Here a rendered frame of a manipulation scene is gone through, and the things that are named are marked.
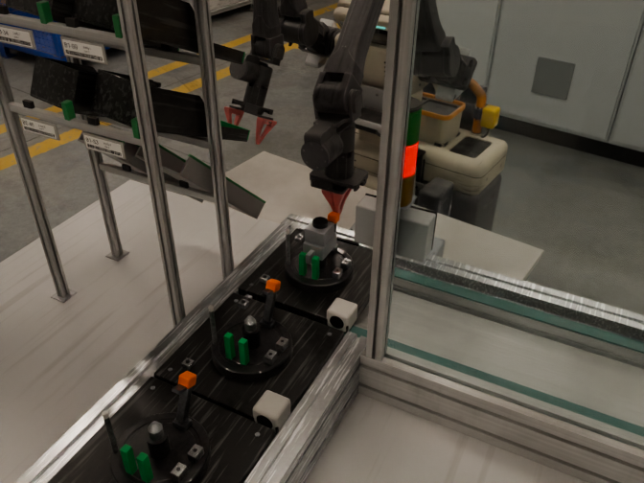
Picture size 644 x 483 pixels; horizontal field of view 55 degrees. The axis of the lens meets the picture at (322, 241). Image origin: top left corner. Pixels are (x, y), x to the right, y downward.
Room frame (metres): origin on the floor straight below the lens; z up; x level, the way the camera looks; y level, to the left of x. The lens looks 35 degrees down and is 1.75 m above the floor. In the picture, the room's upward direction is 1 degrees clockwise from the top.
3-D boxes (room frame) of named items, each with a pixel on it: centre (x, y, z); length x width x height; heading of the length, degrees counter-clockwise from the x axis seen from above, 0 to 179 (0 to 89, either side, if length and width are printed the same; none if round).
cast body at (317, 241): (0.99, 0.01, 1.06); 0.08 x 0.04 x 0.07; 153
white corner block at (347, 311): (0.87, -0.04, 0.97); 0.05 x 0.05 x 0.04; 63
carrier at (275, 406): (0.77, 0.12, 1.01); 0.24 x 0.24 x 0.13; 63
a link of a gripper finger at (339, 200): (1.08, -0.02, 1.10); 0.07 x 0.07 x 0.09; 64
